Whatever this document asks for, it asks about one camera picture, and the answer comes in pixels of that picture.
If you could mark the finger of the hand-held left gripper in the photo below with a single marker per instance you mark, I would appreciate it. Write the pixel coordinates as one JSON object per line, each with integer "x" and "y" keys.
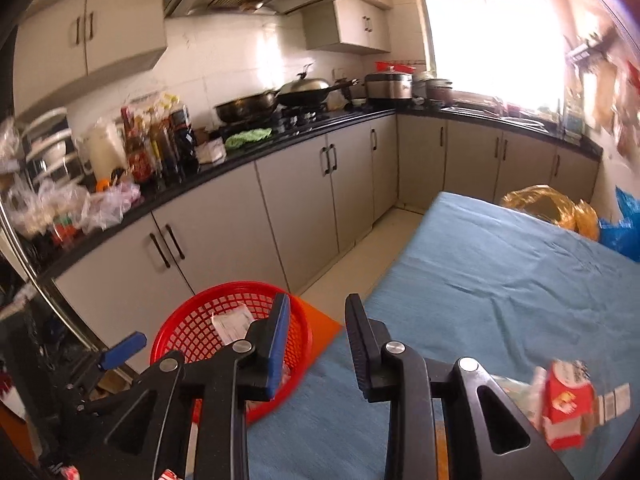
{"x": 122, "y": 351}

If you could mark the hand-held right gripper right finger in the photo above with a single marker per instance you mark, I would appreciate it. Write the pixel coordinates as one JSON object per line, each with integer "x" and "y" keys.
{"x": 361, "y": 355}

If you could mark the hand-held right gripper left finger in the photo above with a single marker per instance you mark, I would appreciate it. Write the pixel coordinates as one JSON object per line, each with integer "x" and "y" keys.
{"x": 280, "y": 350}

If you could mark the white paper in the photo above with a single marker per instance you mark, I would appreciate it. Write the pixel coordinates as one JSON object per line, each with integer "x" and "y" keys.
{"x": 230, "y": 322}

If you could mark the red plastic basket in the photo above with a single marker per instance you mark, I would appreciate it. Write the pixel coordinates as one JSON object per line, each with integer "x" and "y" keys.
{"x": 200, "y": 310}

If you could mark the red snack wrapper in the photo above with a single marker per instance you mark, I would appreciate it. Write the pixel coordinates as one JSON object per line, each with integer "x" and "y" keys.
{"x": 565, "y": 400}

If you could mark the red white patterned wrapper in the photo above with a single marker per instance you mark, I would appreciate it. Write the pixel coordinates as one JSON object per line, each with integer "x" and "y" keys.
{"x": 170, "y": 475}

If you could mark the blue tablecloth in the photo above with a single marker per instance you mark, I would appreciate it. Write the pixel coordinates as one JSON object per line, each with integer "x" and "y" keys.
{"x": 475, "y": 285}

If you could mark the pile of clear plastic bags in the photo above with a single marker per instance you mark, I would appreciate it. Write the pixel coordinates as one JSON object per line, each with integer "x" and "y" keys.
{"x": 75, "y": 210}

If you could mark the white electric kettle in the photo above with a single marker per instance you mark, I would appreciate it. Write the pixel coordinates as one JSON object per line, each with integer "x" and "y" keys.
{"x": 105, "y": 150}

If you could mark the small white box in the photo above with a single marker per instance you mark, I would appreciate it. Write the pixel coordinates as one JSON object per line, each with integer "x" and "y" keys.
{"x": 210, "y": 152}

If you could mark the row of sauce bottles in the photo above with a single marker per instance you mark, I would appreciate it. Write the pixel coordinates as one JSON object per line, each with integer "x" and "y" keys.
{"x": 160, "y": 140}

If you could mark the green cloth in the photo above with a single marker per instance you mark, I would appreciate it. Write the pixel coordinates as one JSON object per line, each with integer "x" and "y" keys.
{"x": 247, "y": 137}

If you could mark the white dish rack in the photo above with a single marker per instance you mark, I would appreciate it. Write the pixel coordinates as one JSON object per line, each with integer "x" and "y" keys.
{"x": 50, "y": 145}

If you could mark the black gas stove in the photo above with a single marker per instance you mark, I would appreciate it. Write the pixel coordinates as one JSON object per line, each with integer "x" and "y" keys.
{"x": 300, "y": 117}

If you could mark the yellow plastic bag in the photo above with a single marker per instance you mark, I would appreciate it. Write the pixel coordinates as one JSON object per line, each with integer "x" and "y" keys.
{"x": 545, "y": 207}

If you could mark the black frying pan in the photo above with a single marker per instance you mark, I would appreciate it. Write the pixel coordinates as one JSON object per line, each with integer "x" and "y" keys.
{"x": 245, "y": 107}

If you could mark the black lidded wok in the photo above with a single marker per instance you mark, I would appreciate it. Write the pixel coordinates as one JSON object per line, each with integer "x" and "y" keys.
{"x": 305, "y": 90}

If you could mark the steel rice cooker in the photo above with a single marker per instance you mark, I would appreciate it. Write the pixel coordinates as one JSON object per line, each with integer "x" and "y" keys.
{"x": 387, "y": 87}

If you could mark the silver pot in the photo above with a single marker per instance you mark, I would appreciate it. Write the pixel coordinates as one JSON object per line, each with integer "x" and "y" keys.
{"x": 435, "y": 90}

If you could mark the red plastic basin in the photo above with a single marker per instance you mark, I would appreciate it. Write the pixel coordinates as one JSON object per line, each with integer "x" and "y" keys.
{"x": 395, "y": 66}

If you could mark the blue plastic bag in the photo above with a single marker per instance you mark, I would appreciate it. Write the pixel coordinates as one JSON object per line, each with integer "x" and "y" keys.
{"x": 625, "y": 230}

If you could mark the white green container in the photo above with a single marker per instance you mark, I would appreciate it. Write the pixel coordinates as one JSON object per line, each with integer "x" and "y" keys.
{"x": 574, "y": 115}

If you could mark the kitchen window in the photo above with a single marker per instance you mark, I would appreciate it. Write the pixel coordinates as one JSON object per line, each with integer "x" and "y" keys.
{"x": 490, "y": 45}

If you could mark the bunch of hanging plastic bags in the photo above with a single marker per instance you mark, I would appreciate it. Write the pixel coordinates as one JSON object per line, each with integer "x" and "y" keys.
{"x": 620, "y": 110}

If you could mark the stainless steel rack frame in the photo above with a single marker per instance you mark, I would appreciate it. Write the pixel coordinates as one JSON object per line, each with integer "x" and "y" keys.
{"x": 45, "y": 292}

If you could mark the large grey wall cabinet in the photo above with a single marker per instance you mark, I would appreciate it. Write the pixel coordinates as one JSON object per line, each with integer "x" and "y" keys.
{"x": 90, "y": 35}

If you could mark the small grey wall cabinet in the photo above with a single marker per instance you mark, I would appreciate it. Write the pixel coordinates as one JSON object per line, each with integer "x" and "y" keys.
{"x": 350, "y": 25}

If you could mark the metal wall hook rack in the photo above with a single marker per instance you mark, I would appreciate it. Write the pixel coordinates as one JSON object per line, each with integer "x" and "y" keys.
{"x": 590, "y": 50}

